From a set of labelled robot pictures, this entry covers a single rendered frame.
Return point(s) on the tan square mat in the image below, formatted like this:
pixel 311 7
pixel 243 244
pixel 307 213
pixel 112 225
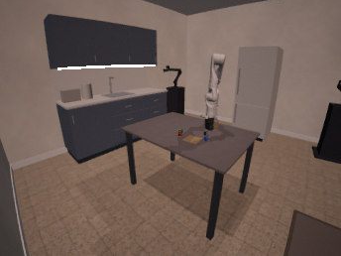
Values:
pixel 192 139

